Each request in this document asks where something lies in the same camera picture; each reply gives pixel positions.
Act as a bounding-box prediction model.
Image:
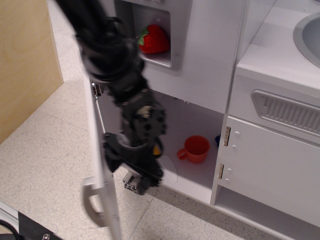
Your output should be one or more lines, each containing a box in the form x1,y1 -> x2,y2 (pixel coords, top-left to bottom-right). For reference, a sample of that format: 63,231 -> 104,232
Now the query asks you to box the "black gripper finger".
105,153 -> 123,173
138,176 -> 160,196

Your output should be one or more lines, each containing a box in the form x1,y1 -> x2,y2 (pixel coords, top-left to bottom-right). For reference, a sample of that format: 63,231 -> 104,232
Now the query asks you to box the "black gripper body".
103,132 -> 164,181

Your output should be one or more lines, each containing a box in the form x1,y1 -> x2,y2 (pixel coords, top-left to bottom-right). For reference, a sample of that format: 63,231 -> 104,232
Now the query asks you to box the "grey fridge door handle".
82,177 -> 109,228

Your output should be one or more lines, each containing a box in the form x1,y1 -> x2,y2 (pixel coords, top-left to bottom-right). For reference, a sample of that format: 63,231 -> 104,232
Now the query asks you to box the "white low fridge door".
46,0 -> 123,240

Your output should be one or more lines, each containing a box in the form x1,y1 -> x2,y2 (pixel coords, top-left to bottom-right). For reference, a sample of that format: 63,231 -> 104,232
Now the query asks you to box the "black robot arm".
58,0 -> 167,195

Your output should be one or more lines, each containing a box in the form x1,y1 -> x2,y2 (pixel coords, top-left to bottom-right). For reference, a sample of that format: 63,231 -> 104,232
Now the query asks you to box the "white toy fridge cabinet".
82,0 -> 277,207

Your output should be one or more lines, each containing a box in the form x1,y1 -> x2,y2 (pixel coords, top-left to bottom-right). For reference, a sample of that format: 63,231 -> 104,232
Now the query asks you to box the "aluminium extrusion foot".
122,170 -> 142,195

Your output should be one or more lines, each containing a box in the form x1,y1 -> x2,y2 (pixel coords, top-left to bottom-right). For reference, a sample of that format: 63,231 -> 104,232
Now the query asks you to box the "orange toy cup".
176,135 -> 210,164

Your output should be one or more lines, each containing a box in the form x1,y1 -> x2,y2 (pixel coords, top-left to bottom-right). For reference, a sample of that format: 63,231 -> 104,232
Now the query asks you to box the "lower brass hinge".
217,163 -> 224,179

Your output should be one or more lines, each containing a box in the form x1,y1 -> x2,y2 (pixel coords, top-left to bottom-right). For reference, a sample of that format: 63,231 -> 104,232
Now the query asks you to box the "brass hinge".
217,163 -> 224,179
223,126 -> 231,147

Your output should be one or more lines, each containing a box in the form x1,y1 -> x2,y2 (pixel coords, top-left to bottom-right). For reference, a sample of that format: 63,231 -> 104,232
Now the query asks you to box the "blue toy item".
215,135 -> 221,147

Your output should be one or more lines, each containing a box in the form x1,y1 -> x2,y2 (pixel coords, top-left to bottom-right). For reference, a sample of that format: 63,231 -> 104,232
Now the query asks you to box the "upper silver door hinge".
90,80 -> 107,98

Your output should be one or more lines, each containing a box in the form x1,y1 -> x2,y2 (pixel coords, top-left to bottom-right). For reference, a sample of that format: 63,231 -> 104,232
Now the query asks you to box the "upper brass hinge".
223,126 -> 231,147

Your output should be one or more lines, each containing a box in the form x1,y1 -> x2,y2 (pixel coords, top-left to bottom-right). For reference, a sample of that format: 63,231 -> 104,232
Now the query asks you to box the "red toy strawberry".
138,24 -> 170,55

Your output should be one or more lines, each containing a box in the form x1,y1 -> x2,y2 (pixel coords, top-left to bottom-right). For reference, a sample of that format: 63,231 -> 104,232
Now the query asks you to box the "white toy kitchen counter unit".
211,0 -> 320,240

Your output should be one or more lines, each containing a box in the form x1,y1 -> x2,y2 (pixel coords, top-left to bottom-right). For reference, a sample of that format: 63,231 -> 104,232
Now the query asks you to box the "plywood panel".
0,0 -> 63,142

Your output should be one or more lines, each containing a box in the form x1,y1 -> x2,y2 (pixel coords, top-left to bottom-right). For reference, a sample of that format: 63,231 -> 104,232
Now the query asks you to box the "white right cabinet door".
217,117 -> 320,226

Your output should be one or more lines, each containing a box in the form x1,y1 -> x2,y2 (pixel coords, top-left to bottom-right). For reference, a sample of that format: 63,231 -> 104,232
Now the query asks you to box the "grey ice dispenser recess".
114,0 -> 192,71

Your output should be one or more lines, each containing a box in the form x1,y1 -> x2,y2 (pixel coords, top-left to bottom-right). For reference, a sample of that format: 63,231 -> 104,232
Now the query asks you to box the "grey vent panel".
250,89 -> 320,136

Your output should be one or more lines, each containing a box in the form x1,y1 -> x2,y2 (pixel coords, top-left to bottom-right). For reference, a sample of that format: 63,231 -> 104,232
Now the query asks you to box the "grey toy sink basin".
293,12 -> 320,68

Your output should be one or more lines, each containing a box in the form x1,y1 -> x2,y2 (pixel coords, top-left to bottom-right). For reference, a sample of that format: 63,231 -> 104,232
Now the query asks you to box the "yellow handled toy knife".
153,145 -> 178,183

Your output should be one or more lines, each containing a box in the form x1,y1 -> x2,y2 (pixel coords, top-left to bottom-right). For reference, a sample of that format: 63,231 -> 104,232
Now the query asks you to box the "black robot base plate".
18,212 -> 62,240

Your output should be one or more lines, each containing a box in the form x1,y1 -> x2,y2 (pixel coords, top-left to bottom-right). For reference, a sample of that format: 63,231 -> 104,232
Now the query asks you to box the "aluminium rail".
0,201 -> 19,232

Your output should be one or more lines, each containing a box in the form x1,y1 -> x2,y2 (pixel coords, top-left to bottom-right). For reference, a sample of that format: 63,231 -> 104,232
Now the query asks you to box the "black cable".
0,219 -> 23,240

